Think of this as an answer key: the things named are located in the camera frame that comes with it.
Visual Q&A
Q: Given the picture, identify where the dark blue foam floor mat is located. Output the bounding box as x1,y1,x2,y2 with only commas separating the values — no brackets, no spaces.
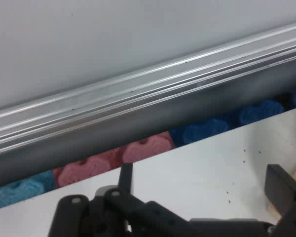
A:
169,86,296,148

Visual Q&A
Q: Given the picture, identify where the aluminium frame rail long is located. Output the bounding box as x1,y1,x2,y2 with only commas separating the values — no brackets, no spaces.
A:
0,19,296,190

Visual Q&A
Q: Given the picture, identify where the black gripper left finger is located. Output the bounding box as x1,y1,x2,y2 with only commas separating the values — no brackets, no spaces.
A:
48,162,195,237

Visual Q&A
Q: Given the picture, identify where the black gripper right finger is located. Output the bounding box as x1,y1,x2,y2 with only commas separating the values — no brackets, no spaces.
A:
264,164,296,237

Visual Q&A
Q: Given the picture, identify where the pink foam floor mat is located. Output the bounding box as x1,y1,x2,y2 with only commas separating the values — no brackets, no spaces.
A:
53,132,175,188

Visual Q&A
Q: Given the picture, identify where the light blue foam floor mat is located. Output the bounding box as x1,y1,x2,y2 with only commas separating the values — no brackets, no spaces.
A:
0,170,55,212

